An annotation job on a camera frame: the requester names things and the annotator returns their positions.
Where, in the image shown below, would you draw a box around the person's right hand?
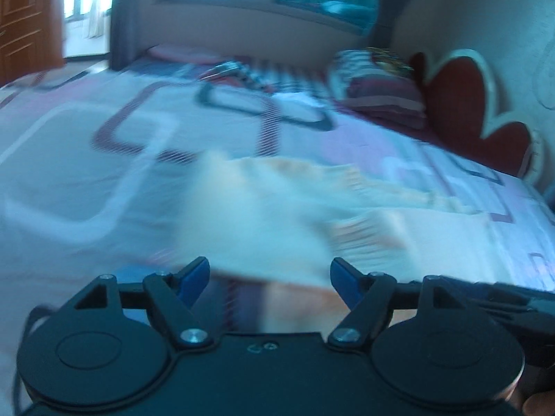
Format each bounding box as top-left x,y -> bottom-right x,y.
521,391 -> 555,416

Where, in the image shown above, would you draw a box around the black white striped cloth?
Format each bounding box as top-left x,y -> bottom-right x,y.
198,61 -> 279,94

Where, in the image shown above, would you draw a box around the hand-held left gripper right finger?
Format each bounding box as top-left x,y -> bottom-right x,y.
327,258 -> 478,349

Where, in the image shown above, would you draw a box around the brown wooden door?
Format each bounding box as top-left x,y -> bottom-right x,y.
0,0 -> 67,88

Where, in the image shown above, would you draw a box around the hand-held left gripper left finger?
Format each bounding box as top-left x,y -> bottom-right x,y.
65,257 -> 215,349

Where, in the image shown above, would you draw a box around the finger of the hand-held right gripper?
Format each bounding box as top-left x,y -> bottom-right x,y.
442,277 -> 555,313

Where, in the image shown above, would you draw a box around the striped folded pillows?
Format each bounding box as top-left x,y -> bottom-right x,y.
327,49 -> 429,131

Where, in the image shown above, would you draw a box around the dark grey curtain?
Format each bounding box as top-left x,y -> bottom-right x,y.
110,0 -> 169,71

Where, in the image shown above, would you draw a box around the cream knit garment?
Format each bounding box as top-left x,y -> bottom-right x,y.
171,151 -> 486,334

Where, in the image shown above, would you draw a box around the gold patterned cloth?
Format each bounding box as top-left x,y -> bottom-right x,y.
368,47 -> 413,71

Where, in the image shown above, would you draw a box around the balcony glass door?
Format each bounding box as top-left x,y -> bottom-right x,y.
62,0 -> 117,58

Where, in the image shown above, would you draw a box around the red heart-shaped headboard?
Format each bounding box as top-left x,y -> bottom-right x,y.
409,49 -> 546,181

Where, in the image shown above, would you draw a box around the patterned bed sheet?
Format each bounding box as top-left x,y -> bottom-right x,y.
0,57 -> 555,356

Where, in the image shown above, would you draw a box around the black cable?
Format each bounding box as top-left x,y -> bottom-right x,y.
12,305 -> 50,416

